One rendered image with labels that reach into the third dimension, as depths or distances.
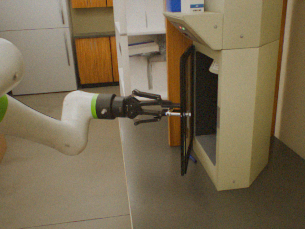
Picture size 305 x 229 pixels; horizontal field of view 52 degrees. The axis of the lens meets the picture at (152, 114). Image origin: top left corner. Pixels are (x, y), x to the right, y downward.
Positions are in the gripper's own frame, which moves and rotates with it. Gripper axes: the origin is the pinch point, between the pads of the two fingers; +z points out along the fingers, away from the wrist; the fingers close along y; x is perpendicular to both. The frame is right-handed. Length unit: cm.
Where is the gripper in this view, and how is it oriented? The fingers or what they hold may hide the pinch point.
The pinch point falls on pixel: (172, 108)
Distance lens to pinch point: 108.2
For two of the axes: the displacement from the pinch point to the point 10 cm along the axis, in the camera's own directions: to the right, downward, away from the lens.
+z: 9.8, 0.3, -2.1
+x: 2.1, -3.5, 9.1
